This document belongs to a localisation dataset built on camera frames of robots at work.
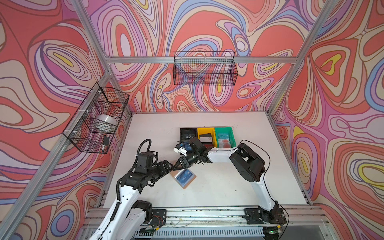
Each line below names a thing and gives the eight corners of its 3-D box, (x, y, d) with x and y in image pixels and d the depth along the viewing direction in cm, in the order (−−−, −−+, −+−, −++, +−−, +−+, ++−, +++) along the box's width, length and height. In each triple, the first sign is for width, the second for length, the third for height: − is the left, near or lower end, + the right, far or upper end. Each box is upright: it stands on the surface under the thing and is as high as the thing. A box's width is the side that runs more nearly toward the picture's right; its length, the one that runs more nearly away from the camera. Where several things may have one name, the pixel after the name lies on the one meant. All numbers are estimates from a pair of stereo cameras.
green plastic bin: (215, 149, 101) (217, 143, 95) (214, 133, 110) (215, 127, 104) (233, 149, 101) (236, 143, 95) (230, 133, 110) (232, 127, 104)
